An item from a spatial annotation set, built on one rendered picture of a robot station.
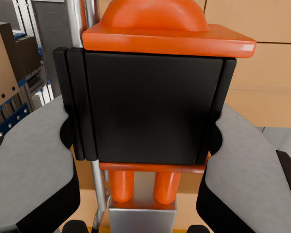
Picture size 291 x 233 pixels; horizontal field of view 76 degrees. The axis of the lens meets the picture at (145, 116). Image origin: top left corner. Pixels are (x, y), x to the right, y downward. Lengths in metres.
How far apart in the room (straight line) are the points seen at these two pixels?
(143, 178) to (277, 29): 0.81
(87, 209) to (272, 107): 0.90
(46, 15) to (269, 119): 1.24
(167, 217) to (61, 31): 1.12
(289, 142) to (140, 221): 2.03
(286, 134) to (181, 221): 1.68
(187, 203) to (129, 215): 0.28
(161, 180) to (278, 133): 1.90
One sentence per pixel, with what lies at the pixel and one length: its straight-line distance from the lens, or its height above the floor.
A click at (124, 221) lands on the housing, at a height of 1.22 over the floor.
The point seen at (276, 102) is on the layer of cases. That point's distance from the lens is 1.06.
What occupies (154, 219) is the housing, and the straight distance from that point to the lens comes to 0.19.
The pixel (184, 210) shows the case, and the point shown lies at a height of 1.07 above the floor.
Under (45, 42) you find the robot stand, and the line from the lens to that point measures 1.25.
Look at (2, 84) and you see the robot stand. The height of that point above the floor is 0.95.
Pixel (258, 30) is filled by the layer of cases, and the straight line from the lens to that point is 0.88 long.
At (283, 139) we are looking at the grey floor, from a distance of 2.11.
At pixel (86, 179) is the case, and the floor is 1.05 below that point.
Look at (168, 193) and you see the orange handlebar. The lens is 0.17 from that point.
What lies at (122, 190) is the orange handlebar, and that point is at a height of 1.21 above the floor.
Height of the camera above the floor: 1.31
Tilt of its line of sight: 57 degrees down
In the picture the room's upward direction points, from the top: 179 degrees counter-clockwise
